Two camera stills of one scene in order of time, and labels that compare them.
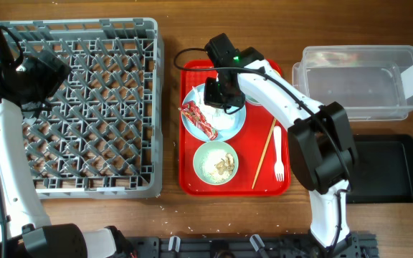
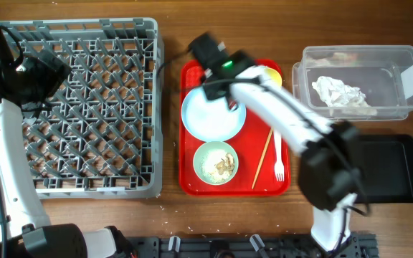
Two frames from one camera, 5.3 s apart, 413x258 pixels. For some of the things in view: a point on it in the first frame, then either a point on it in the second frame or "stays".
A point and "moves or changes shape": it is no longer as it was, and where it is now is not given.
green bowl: (215, 163) stays
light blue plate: (208, 122) stays
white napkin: (223, 94) moves or changes shape
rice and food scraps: (217, 165) stays
